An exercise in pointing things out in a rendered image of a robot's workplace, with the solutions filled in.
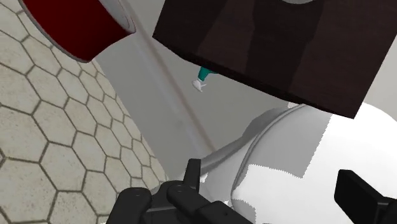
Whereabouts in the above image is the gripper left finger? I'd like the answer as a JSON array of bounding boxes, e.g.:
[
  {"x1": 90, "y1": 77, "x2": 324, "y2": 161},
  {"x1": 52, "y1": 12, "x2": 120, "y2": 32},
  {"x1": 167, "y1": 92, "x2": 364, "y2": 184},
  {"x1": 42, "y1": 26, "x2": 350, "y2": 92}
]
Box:
[{"x1": 106, "y1": 158, "x2": 253, "y2": 224}]

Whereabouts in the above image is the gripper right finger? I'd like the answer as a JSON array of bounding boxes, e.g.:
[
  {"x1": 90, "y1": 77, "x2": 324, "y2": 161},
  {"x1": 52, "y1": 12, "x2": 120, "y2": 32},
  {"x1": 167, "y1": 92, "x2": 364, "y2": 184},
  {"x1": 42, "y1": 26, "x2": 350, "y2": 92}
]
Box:
[{"x1": 333, "y1": 169, "x2": 397, "y2": 224}]

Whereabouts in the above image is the dark red round bin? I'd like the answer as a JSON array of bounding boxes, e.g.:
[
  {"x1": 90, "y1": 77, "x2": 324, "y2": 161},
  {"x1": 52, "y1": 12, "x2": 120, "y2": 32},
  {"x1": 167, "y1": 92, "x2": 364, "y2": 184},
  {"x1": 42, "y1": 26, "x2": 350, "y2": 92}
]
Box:
[{"x1": 18, "y1": 0, "x2": 137, "y2": 63}]

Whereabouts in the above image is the teal and white bottle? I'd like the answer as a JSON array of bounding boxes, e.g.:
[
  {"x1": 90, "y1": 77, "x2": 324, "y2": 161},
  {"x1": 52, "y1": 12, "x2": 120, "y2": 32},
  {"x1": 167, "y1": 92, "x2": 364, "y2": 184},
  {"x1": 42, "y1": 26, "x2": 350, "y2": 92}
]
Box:
[{"x1": 192, "y1": 66, "x2": 218, "y2": 93}]

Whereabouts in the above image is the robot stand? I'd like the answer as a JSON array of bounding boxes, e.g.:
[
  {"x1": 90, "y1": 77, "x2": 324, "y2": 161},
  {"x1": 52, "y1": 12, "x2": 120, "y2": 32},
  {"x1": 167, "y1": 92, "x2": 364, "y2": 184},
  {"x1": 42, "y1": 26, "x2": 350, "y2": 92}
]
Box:
[{"x1": 152, "y1": 0, "x2": 397, "y2": 120}]

